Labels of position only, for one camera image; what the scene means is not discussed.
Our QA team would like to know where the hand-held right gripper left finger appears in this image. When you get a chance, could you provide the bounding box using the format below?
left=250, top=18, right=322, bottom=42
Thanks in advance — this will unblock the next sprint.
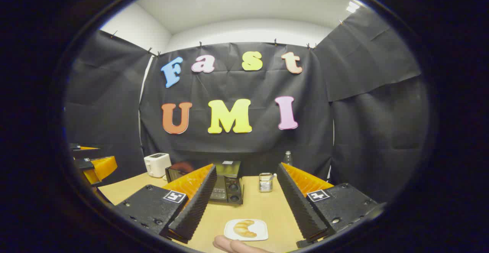
left=114, top=164, right=217, bottom=245

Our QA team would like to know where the metal mesh cutlery holder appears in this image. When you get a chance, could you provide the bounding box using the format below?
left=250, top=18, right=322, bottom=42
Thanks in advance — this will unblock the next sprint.
left=259, top=173, right=273, bottom=193

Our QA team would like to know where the black electric oven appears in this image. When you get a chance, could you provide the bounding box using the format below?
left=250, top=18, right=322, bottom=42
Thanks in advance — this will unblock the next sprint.
left=165, top=161, right=245, bottom=205

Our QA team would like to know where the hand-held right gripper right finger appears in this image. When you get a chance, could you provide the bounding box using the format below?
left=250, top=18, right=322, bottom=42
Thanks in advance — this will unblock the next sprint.
left=277, top=162, right=386, bottom=248

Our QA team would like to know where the white square plate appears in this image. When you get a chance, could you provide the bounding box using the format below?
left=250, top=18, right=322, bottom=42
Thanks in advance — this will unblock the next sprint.
left=223, top=219, right=269, bottom=242

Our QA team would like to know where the golden croissant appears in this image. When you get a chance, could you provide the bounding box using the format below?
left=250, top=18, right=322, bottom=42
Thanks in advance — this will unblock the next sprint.
left=233, top=220, right=257, bottom=238

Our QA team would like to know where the white toaster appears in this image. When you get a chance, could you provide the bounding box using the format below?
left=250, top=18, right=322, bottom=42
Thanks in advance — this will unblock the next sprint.
left=144, top=153, right=172, bottom=178

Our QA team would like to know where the black backdrop cloth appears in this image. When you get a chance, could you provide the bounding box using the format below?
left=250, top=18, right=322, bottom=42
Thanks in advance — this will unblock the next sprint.
left=65, top=6, right=430, bottom=204

